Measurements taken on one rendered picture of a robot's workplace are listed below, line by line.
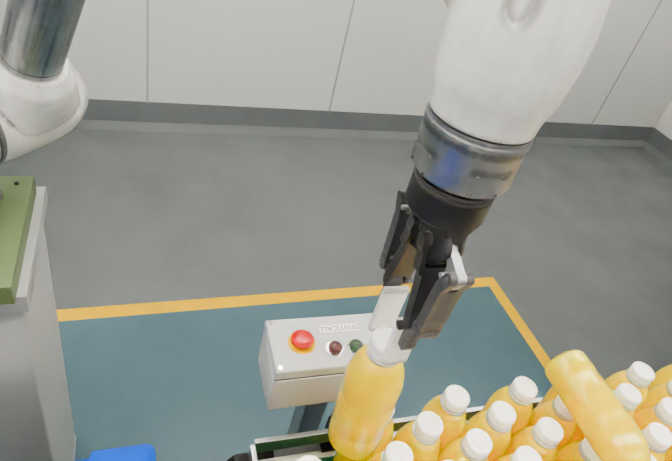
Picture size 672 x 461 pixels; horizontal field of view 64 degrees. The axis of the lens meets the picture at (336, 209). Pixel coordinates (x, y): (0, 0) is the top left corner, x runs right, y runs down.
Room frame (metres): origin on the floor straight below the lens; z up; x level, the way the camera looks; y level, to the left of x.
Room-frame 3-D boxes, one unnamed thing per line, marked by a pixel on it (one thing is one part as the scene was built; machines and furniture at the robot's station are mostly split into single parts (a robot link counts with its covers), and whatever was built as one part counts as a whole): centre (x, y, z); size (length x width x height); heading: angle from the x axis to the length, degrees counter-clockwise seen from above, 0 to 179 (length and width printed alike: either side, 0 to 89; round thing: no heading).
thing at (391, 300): (0.44, -0.09, 1.34); 0.03 x 0.01 x 0.07; 114
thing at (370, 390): (0.42, -0.10, 1.20); 0.07 x 0.07 x 0.19
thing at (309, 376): (0.57, -0.05, 1.05); 0.20 x 0.10 x 0.10; 114
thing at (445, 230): (0.41, -0.10, 1.49); 0.08 x 0.07 x 0.09; 24
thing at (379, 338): (0.42, -0.10, 1.30); 0.04 x 0.04 x 0.02
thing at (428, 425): (0.47, -0.21, 1.10); 0.04 x 0.04 x 0.02
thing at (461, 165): (0.41, -0.10, 1.57); 0.09 x 0.09 x 0.06
